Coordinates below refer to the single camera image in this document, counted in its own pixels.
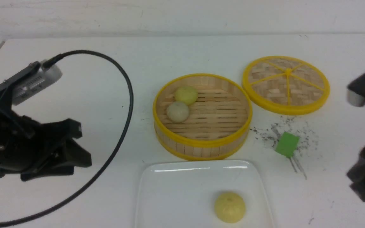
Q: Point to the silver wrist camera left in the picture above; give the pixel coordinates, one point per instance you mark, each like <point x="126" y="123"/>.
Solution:
<point x="27" y="83"/>

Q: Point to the white rectangular plate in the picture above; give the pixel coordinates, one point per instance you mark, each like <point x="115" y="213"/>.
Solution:
<point x="182" y="195"/>

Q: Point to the pale white steamed bun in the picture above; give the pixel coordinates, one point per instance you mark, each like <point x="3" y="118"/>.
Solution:
<point x="177" y="112"/>

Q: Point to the green cube block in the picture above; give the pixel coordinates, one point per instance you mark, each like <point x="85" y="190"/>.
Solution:
<point x="287" y="144"/>

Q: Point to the bamboo steamer lid yellow rim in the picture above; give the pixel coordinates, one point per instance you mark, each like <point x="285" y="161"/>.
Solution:
<point x="285" y="85"/>

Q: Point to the bamboo steamer basket yellow rim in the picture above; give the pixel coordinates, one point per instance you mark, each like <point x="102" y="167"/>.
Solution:
<point x="219" y="120"/>

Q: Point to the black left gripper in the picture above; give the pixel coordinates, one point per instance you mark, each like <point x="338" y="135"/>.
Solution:
<point x="25" y="156"/>

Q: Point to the yellow steamed bun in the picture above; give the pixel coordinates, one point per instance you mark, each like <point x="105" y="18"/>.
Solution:
<point x="230" y="207"/>
<point x="186" y="94"/>

